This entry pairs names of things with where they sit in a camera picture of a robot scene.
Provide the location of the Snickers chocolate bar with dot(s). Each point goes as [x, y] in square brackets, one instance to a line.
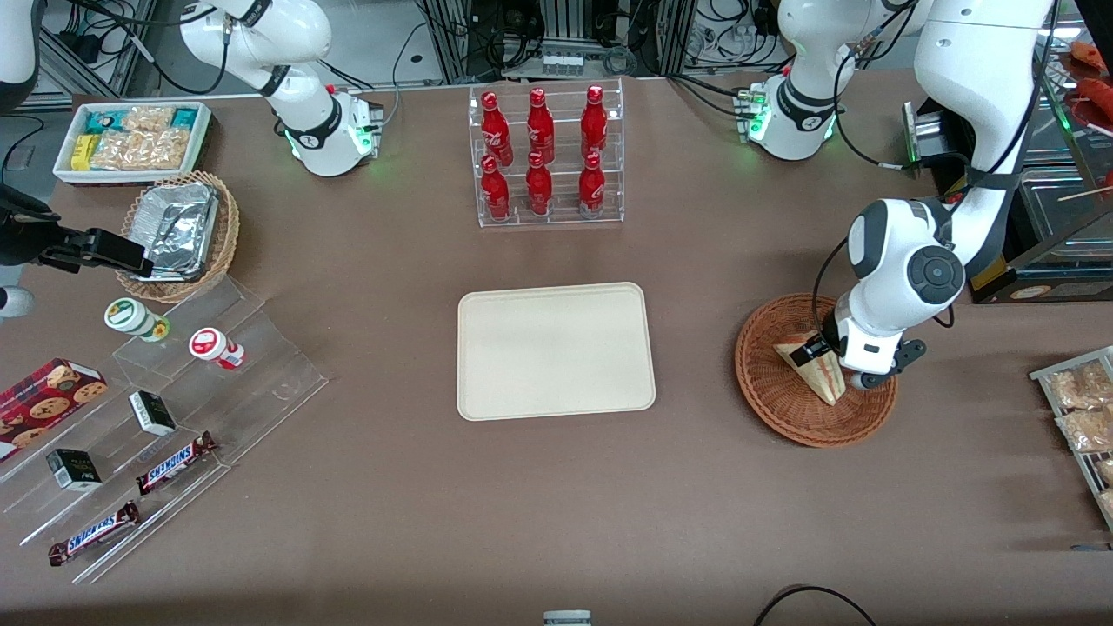
[174, 463]
[94, 533]

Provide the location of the red lid yogurt cup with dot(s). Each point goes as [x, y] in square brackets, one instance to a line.
[207, 342]

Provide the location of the white power strip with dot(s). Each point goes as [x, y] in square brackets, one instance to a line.
[561, 63]

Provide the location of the clear acrylic stepped stand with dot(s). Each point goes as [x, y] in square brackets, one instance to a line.
[261, 382]

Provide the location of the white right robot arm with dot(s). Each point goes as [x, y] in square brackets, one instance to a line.
[322, 139]

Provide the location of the triangular sandwich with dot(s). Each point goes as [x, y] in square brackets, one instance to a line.
[822, 382]

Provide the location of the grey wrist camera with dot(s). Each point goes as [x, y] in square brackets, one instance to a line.
[13, 302]
[859, 381]

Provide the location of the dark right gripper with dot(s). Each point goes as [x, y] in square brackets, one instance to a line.
[24, 241]

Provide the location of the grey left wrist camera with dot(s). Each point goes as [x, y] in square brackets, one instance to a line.
[859, 381]

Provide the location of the small grey white device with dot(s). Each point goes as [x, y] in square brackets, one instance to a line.
[567, 619]

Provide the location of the teal snack packet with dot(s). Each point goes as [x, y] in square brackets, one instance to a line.
[185, 117]
[103, 120]

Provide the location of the small black carton box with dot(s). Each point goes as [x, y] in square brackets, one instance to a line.
[152, 416]
[74, 469]

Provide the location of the clear bag of crackers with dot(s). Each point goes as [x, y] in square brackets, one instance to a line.
[139, 150]
[148, 118]

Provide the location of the light wicker basket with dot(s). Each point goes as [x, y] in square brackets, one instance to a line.
[229, 235]

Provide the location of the clear bag of pastries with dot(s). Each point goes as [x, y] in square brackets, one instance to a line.
[1083, 387]
[1107, 502]
[1104, 471]
[1091, 430]

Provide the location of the red cola bottle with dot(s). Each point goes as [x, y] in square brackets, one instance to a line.
[594, 122]
[540, 126]
[591, 185]
[539, 185]
[496, 126]
[495, 189]

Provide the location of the yellow snack packet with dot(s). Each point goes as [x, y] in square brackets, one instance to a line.
[83, 152]

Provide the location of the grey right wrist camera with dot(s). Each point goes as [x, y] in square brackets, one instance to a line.
[13, 302]

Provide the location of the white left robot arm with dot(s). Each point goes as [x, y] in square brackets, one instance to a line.
[904, 252]

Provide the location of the grey tray of cookies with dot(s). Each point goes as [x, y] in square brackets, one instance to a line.
[1069, 363]

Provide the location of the aluminium equipment rack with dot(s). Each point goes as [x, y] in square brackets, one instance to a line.
[565, 22]

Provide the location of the black food warmer case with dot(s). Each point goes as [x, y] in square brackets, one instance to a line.
[1087, 283]

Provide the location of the aluminium foil tray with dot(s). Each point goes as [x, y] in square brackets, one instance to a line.
[174, 226]

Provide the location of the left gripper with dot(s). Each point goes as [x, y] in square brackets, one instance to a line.
[829, 336]

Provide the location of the white rectangular snack bin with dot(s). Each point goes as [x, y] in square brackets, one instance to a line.
[122, 176]

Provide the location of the red tartan cookie box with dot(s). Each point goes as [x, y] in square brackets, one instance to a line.
[43, 404]

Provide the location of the clear acrylic bottle rack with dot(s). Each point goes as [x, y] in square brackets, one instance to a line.
[565, 215]

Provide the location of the brown round wicker basket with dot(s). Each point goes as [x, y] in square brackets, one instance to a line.
[783, 400]

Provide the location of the beige plastic serving tray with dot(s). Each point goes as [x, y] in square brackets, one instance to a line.
[556, 352]

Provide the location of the green lid yogurt cup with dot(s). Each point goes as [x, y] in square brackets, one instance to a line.
[130, 315]

